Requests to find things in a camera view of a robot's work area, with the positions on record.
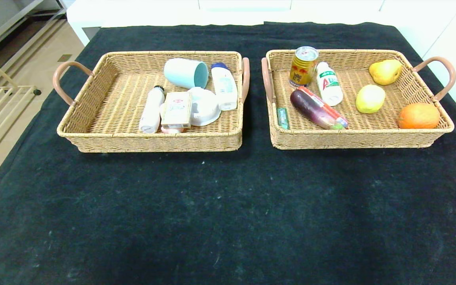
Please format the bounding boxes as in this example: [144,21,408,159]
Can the white round plastic plate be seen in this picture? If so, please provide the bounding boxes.
[186,87,222,127]

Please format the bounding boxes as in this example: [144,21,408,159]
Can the white low bench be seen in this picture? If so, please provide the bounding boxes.
[66,0,395,46]

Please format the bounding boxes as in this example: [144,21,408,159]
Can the orange fruit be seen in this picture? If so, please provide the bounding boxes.
[398,103,441,129]

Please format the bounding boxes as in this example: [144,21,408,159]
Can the white bottle black brush tip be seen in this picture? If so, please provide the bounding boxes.
[139,85,165,133]

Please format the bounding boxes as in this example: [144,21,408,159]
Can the playing card box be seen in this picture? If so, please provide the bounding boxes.
[161,92,193,129]

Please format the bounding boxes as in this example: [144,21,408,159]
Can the yellow pear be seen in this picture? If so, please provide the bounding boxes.
[369,59,403,86]

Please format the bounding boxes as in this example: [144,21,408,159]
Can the purple eggplant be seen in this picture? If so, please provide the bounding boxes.
[290,90,345,130]

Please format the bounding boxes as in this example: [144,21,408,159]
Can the orange sausage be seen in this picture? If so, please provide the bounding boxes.
[297,86,349,129]

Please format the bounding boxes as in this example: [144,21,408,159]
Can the black tablecloth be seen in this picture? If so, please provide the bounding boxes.
[0,22,456,285]

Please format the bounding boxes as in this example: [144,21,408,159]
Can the yellow lemon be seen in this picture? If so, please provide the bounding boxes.
[356,84,386,114]

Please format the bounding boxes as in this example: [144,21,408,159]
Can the grey metal shelf unit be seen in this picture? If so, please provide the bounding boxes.
[0,0,67,95]

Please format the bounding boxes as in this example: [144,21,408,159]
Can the cream wooden rack on wheels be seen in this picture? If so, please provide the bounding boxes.
[0,46,42,167]

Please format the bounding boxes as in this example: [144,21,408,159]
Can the teal plastic cup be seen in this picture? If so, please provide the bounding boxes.
[163,58,209,89]

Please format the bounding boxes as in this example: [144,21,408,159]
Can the wicker basket holding fruit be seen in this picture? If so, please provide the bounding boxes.
[261,49,456,150]

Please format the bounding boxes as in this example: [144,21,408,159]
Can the small green gum pack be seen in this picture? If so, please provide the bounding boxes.
[277,107,289,130]

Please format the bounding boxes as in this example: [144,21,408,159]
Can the white milk bottle green label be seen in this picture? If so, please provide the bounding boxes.
[316,62,344,107]

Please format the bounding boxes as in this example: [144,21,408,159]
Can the white lotion bottle blue cap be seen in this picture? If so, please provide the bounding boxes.
[211,63,238,112]

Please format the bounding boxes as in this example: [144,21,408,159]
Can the wicker basket holding teal cup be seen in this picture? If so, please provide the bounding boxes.
[53,51,250,153]

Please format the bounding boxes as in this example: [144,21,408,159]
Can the gold drink can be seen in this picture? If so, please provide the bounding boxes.
[289,46,319,88]

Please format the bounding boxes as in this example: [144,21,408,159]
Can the pink tube white cap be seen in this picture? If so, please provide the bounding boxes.
[159,102,185,134]

